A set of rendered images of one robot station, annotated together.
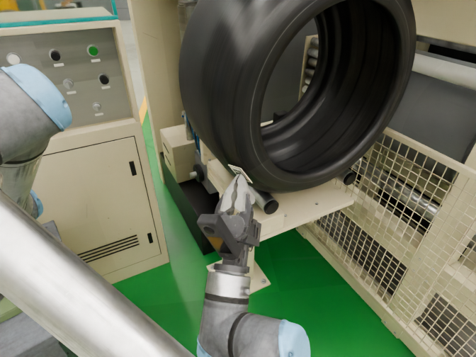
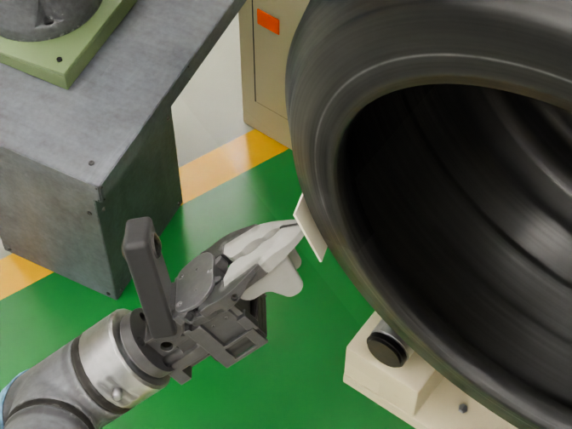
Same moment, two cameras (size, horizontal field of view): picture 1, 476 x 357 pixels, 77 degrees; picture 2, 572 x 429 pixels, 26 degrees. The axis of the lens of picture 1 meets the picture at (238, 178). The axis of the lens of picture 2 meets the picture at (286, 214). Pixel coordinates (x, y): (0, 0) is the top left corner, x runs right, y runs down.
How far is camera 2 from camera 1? 0.82 m
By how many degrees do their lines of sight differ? 46
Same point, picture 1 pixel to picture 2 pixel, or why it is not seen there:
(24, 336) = (20, 124)
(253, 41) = (338, 27)
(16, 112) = not seen: outside the picture
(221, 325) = (39, 384)
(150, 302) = (341, 286)
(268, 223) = (374, 373)
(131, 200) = not seen: hidden behind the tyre
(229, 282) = (101, 350)
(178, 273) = not seen: hidden behind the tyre
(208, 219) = (129, 235)
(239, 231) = (184, 305)
